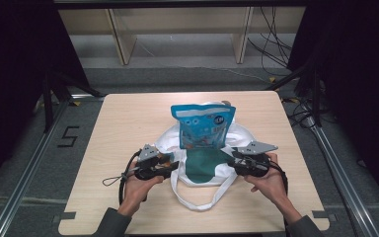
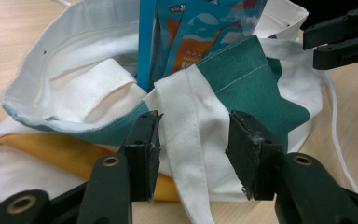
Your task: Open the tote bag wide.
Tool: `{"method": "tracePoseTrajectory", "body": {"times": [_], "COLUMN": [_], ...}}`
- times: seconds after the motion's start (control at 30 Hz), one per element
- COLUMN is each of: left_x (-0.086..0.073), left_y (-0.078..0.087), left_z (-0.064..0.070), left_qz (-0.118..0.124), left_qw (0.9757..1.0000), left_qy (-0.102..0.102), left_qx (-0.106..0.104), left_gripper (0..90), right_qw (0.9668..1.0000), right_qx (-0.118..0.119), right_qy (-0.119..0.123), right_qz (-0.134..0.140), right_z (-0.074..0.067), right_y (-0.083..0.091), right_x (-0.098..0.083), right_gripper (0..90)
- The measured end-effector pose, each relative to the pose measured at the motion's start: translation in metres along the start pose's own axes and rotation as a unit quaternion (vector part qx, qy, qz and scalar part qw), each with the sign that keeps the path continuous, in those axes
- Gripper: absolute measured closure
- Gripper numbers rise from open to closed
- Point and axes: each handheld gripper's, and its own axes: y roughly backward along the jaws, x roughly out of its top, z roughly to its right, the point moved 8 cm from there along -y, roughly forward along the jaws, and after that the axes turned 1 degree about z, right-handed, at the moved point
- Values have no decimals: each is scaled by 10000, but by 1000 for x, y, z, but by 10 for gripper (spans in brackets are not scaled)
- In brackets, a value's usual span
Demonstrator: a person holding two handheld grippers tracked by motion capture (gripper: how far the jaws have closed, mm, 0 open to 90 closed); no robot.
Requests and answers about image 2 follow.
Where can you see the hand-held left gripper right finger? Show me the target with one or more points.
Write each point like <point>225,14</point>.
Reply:
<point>254,155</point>

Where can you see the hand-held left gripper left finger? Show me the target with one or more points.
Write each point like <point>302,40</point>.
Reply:
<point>140,155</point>

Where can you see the white tote bag colour patches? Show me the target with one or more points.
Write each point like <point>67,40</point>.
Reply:
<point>195,133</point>

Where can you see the plain blue packet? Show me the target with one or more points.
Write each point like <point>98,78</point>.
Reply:
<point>145,43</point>

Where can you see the blue orange snack packet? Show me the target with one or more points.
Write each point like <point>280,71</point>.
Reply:
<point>167,28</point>
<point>199,40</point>

